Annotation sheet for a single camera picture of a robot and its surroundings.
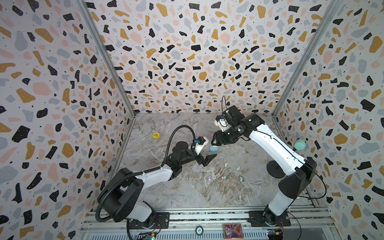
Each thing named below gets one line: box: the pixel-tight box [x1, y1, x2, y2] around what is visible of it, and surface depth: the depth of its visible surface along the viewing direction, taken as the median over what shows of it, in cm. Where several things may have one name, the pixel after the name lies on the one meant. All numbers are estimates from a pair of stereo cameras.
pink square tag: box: [223, 224, 244, 240], surface depth 72 cm
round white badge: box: [195, 225, 204, 236], surface depth 73 cm
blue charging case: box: [209, 145, 220, 152], surface depth 102 cm
